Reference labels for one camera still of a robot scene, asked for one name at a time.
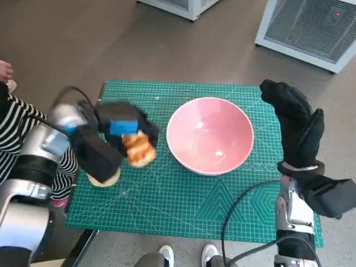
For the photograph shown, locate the black metal bar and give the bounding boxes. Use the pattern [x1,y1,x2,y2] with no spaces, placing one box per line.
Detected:
[63,228,100,267]

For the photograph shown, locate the white shoe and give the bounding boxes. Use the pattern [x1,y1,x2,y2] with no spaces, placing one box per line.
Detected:
[157,245,175,267]
[200,244,219,267]

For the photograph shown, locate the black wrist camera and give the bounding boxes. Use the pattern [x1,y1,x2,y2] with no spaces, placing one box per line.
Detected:
[69,126,123,184]
[301,174,353,220]

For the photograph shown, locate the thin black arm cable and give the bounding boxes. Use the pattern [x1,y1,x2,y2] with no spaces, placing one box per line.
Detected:
[50,86,100,117]

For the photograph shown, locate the small white mesh cabinet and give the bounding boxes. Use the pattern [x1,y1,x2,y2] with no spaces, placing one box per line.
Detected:
[136,0,220,22]

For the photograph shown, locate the pink shoe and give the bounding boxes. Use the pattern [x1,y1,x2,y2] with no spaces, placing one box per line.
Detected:
[51,196,70,209]

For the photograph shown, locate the pink bowl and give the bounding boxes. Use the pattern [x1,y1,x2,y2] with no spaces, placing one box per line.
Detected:
[166,97,255,176]

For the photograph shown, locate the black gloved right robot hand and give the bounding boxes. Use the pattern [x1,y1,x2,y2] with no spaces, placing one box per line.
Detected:
[260,79,325,170]

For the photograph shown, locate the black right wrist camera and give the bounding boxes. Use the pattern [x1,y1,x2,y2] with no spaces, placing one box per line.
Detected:
[301,174,353,220]

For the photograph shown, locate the long black arm cable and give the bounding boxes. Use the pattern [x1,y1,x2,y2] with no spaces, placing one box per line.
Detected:
[221,180,323,267]

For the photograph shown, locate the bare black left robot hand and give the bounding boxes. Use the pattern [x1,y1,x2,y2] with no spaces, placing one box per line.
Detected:
[98,102,161,156]

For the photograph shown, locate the beige box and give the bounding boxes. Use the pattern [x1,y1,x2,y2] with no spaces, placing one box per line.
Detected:
[29,257,67,267]

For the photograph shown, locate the dark grey leg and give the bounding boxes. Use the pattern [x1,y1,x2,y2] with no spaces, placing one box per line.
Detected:
[207,255,234,267]
[133,253,165,267]

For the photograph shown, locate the round toy bread bun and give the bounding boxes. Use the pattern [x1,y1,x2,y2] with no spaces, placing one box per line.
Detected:
[87,168,122,187]

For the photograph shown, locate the long braided toy bread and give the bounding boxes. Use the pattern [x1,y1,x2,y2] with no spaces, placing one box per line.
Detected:
[122,130,156,168]

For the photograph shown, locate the large white mesh cabinet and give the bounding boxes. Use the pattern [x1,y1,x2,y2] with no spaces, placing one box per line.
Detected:
[255,0,356,75]

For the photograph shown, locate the person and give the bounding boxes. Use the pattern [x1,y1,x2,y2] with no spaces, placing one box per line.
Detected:
[0,60,80,201]

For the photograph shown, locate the green cutting mat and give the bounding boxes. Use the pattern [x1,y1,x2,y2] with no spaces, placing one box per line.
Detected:
[64,80,325,248]

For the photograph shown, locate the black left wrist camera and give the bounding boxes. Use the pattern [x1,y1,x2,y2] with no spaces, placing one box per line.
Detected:
[69,126,123,184]

